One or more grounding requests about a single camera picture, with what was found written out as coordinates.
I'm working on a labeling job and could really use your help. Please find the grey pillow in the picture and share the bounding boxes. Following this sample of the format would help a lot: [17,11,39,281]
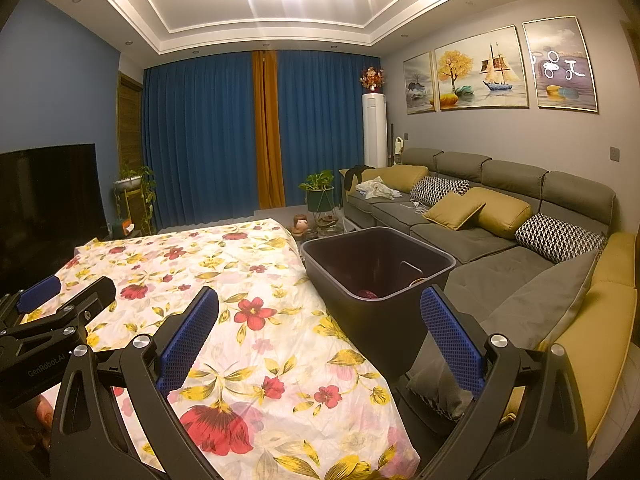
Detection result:
[406,249,601,421]

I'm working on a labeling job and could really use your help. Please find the grey sectional sofa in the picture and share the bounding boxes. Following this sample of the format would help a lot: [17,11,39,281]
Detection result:
[340,147,640,456]

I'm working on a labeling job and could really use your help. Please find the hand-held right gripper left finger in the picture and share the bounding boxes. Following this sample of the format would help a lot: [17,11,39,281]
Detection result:
[49,286,221,480]

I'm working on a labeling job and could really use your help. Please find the trailing potted plant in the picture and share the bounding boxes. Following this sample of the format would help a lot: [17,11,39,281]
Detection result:
[114,166,158,233]

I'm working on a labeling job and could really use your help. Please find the small landscape painting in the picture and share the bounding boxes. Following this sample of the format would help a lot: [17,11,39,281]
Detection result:
[402,51,436,115]

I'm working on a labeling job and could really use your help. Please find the floral printed cloth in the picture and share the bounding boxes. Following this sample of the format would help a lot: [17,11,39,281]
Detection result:
[20,217,421,480]

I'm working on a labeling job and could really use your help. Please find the large yellow cushion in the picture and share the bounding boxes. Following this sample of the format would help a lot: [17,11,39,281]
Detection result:
[500,232,640,453]

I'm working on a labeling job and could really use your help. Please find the gold plant stand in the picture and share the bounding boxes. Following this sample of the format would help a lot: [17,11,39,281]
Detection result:
[116,187,146,233]

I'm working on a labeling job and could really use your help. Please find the black garment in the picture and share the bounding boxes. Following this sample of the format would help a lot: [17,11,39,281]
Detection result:
[342,165,371,192]

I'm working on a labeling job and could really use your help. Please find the orange curtain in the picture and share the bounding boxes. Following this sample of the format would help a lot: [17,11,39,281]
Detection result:
[251,50,286,210]

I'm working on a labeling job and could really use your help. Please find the long yellow cushion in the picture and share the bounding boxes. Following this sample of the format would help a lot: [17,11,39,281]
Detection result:
[370,165,431,195]

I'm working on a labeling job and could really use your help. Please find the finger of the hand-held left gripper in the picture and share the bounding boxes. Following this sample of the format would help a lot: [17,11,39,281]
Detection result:
[0,276,117,347]
[0,275,62,331]

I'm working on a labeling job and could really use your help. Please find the white standing air conditioner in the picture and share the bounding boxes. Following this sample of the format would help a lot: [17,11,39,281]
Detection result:
[361,92,390,168]

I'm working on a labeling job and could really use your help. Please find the black television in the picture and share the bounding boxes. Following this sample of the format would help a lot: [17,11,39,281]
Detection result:
[0,143,108,291]

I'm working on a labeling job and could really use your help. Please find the square yellow cushion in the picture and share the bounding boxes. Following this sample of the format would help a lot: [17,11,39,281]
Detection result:
[422,191,487,231]

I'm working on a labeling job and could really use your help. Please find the grey plastic bin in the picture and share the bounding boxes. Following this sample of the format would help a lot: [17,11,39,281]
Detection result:
[300,226,457,381]

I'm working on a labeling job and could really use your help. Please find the thick yellow cushion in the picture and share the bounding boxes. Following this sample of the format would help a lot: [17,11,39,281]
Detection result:
[462,187,533,241]

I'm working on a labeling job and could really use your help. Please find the white clothes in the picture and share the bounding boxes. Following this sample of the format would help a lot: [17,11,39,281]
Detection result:
[356,176,403,200]

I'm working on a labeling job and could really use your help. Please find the red and gold flower ornament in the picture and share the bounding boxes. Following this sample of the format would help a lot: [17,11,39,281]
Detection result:
[359,64,388,95]

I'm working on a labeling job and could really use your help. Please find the green potted plant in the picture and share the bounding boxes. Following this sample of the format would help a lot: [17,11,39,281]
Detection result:
[298,170,335,213]

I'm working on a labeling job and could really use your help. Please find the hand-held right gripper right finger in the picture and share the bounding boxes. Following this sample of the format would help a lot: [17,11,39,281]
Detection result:
[420,285,594,480]

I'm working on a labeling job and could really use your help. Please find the blue curtain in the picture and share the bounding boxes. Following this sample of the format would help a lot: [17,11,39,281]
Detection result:
[276,50,383,206]
[142,51,261,231]

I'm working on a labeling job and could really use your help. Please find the brown wooden door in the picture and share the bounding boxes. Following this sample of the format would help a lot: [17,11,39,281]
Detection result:
[116,71,146,171]

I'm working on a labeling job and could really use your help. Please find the small glass side table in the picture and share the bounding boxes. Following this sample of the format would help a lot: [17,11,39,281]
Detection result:
[312,212,346,236]

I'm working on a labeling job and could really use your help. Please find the black and white patterned pillow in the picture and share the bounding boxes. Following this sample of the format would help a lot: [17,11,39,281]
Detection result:
[409,176,472,208]
[515,213,607,265]

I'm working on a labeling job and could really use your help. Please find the purple sky painting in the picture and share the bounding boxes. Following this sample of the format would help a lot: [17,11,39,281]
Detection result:
[521,16,600,113]

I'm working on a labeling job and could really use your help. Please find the sailboat and tree painting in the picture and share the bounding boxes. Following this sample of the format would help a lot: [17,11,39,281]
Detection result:
[433,25,531,112]

